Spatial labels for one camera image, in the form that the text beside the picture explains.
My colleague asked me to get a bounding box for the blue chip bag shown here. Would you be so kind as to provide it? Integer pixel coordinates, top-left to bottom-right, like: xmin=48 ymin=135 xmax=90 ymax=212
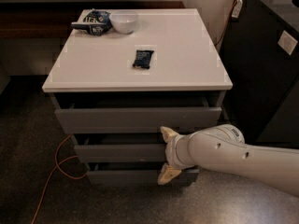
xmin=71 ymin=9 xmax=112 ymax=36

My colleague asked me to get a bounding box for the orange cable on floor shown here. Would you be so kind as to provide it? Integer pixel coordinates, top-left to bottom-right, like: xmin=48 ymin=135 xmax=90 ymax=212
xmin=31 ymin=134 xmax=88 ymax=224

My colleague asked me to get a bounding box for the white bowl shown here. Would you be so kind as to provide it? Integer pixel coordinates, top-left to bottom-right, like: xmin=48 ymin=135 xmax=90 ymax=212
xmin=109 ymin=10 xmax=138 ymax=34

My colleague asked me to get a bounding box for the white label on cabinet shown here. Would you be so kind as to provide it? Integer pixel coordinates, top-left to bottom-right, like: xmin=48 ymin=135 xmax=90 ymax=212
xmin=278 ymin=31 xmax=298 ymax=55

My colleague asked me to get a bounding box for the grey bottom drawer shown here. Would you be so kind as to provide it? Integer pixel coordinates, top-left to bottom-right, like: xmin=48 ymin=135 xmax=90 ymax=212
xmin=86 ymin=161 xmax=200 ymax=187

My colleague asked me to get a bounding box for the grey drawer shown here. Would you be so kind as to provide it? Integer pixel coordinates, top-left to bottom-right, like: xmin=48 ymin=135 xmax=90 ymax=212
xmin=86 ymin=161 xmax=200 ymax=187
xmin=55 ymin=91 xmax=221 ymax=133
xmin=73 ymin=133 xmax=166 ymax=162

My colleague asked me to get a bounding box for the dark wooden bench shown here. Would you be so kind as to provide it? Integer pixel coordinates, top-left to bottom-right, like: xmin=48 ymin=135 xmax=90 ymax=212
xmin=0 ymin=1 xmax=185 ymax=39

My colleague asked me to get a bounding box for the small dark blue snack packet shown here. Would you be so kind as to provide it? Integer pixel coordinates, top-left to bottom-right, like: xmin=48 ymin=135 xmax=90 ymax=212
xmin=133 ymin=49 xmax=154 ymax=69

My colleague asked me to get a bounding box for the orange cable with white tag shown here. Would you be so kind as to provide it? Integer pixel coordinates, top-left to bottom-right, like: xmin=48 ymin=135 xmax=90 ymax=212
xmin=214 ymin=0 xmax=299 ymax=47

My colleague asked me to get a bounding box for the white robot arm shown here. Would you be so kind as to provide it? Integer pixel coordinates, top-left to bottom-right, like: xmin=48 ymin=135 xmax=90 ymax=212
xmin=158 ymin=124 xmax=299 ymax=196

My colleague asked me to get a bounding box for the black side cabinet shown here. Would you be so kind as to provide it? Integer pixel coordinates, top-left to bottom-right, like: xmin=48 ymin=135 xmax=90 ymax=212
xmin=220 ymin=0 xmax=299 ymax=148

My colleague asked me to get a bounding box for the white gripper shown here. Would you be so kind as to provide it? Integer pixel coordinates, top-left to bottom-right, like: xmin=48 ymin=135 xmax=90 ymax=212
xmin=158 ymin=126 xmax=195 ymax=185

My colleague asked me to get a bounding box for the grey top drawer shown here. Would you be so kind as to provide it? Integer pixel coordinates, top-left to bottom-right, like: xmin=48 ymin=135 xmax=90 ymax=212
xmin=55 ymin=91 xmax=221 ymax=133

